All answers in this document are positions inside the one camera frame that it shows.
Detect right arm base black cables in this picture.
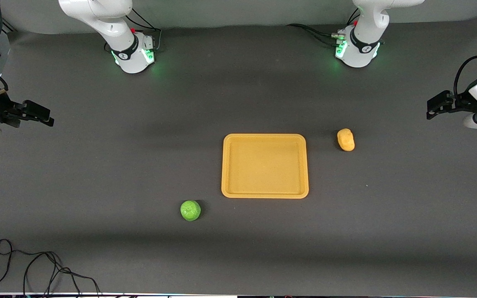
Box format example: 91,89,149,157
104,7,163,53

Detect left arm base black cables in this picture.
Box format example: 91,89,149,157
287,7,361,47

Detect loose black cable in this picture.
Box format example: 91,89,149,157
0,239,103,298

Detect arm base black cables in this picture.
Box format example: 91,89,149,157
287,7,361,47
104,7,163,53

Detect yellow potato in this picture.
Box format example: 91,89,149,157
337,128,356,152

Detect green apple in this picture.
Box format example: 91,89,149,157
180,200,202,222

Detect yellow plastic tray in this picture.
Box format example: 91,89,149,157
221,133,309,199

